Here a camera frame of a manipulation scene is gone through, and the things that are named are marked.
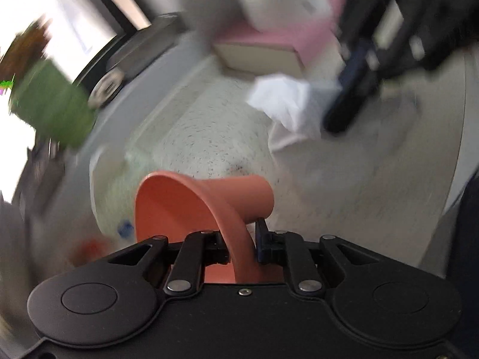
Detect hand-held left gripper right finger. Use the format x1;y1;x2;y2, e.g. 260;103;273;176
255;219;386;294

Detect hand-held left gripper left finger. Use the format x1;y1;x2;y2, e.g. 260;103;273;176
101;231;230;294

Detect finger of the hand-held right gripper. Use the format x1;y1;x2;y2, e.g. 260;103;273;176
322;45;386;134

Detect orange plastic bowl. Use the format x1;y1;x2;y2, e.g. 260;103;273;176
134;171;285;285

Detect white paper towel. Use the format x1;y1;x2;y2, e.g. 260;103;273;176
247;74;343;153

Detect pink box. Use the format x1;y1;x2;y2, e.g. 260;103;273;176
213;0;347;77

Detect round steel lid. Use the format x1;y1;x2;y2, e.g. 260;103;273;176
88;71;124;109

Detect green glass vase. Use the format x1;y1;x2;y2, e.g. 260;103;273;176
10;60;96;150

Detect dried orange flowers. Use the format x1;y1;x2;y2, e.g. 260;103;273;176
0;17;55;79

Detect window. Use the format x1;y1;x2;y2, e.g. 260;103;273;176
0;0;150;203

